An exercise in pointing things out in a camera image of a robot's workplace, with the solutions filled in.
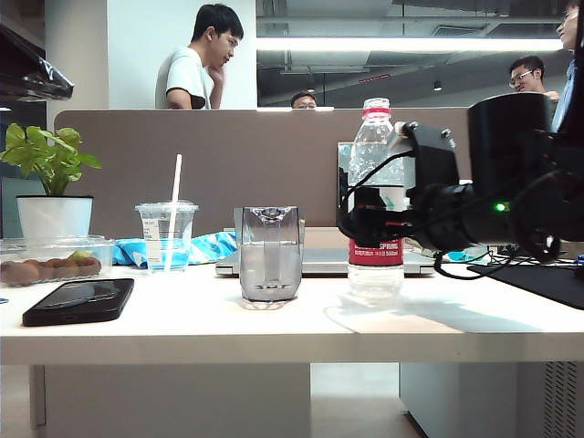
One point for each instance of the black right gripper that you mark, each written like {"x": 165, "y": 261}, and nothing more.
{"x": 438, "y": 214}

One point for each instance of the red label mineral water bottle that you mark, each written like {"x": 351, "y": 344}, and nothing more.
{"x": 374, "y": 137}

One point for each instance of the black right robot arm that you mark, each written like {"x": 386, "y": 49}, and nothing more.
{"x": 511, "y": 137}

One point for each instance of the clear faceted glass mug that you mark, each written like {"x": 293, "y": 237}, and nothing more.
{"x": 269, "y": 255}

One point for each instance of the beige flat box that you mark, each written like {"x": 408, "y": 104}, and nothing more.
{"x": 319, "y": 237}

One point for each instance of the silver laptop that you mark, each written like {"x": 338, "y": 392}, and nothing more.
{"x": 319, "y": 262}

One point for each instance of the seated man behind partition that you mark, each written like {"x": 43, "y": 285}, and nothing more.
{"x": 305, "y": 100}

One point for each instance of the brown desk partition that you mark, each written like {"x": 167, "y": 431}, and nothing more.
{"x": 251, "y": 159}

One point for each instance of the white ceiling light strip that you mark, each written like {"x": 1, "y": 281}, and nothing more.
{"x": 365, "y": 44}

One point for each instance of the black desk mat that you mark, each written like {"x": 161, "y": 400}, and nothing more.
{"x": 547, "y": 287}

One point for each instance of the white drinking straw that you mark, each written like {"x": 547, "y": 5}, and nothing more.
{"x": 177, "y": 182}

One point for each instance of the man with glasses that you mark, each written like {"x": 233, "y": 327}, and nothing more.
{"x": 529, "y": 77}

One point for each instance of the white under-desk cabinet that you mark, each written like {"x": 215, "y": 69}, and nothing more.
{"x": 479, "y": 401}

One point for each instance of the clear lidded plastic cup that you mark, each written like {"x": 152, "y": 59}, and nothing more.
{"x": 157, "y": 237}

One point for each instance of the man in white t-shirt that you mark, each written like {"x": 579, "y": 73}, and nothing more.
{"x": 182, "y": 77}

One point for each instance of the blue patterned cloth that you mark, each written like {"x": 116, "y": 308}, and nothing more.
{"x": 128, "y": 253}

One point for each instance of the man in blue shirt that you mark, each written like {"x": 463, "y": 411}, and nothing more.
{"x": 570, "y": 32}

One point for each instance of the clear plastic fruit container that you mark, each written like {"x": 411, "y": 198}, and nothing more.
{"x": 106, "y": 257}

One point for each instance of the white desk leg panel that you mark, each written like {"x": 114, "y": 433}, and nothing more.
{"x": 173, "y": 397}

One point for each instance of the brown kiwi fruit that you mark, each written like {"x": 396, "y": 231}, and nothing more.
{"x": 89, "y": 267}
{"x": 18, "y": 274}
{"x": 43, "y": 268}
{"x": 64, "y": 269}

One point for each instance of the green fruit piece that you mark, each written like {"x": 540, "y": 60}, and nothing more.
{"x": 80, "y": 255}

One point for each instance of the black smartphone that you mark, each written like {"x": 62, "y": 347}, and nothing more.
{"x": 77, "y": 301}

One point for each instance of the white plant pot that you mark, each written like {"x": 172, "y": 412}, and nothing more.
{"x": 55, "y": 216}

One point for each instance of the green leafy plant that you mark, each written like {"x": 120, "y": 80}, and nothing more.
{"x": 50, "y": 155}

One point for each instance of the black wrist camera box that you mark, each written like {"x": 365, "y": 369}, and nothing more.
{"x": 433, "y": 155}

